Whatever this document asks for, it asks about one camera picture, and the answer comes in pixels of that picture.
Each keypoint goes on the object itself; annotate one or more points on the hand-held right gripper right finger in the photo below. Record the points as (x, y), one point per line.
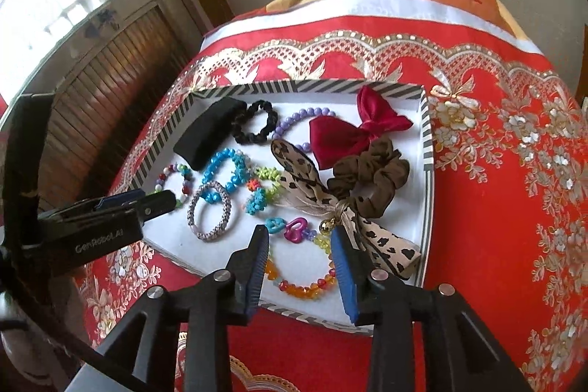
(345, 277)

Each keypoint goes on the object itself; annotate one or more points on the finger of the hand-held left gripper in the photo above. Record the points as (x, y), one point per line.
(120, 198)
(156, 203)

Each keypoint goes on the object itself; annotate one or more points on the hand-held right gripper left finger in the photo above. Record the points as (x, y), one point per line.
(256, 268)

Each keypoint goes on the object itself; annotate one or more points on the striped-edge white tray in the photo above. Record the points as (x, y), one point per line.
(317, 304)

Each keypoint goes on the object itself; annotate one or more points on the black scrunchie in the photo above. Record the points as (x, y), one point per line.
(257, 105)

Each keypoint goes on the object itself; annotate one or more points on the black rectangular hair clip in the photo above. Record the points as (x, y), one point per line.
(206, 135)

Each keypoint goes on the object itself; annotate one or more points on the leopard print ribbon bow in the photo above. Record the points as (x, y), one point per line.
(294, 171)

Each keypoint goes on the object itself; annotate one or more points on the brown wooden shutter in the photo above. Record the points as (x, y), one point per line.
(115, 89)

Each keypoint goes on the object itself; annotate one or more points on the brown scrunchie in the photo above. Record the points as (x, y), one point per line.
(386, 162)

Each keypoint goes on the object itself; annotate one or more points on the red velvet bow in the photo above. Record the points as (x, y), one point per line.
(340, 139)

